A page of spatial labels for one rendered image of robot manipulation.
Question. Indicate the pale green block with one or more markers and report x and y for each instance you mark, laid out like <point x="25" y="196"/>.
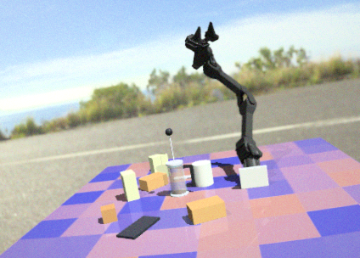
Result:
<point x="157" y="163"/>
<point x="130" y="185"/>

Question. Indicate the grey cylinder with white top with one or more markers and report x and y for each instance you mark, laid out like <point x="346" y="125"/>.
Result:
<point x="202" y="173"/>

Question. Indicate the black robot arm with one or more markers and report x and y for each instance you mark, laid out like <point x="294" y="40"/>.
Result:
<point x="249" y="154"/>

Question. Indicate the tan rectangular block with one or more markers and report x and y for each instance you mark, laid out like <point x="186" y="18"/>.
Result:
<point x="153" y="181"/>
<point x="205" y="210"/>

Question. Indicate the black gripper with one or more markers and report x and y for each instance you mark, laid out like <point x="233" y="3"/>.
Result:
<point x="198" y="45"/>

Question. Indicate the orange cube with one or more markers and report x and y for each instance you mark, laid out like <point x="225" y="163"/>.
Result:
<point x="108" y="213"/>

